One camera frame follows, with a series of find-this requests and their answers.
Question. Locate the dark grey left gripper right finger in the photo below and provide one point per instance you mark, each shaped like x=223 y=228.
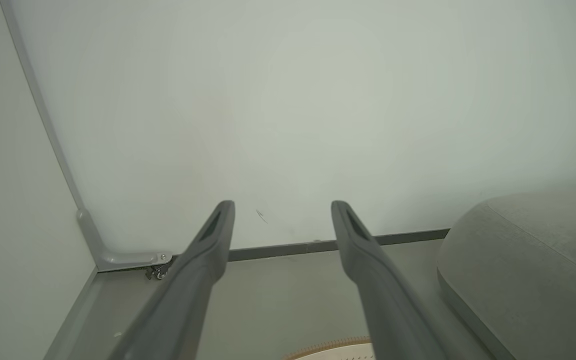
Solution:
x=393 y=305

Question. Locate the cream plastic laundry basket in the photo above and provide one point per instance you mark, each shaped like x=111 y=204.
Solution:
x=338 y=353

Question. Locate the light grey side panel skirting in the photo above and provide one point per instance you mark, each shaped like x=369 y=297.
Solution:
x=75 y=325

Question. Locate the dark grey wall baseboard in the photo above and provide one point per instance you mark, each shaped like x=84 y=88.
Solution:
x=278 y=250

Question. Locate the small caster wheel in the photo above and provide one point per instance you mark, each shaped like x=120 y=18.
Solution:
x=159 y=271

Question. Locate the grey fabric sofa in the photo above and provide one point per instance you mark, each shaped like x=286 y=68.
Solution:
x=528 y=270

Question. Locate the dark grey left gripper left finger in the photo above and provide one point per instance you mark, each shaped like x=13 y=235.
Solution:
x=183 y=300

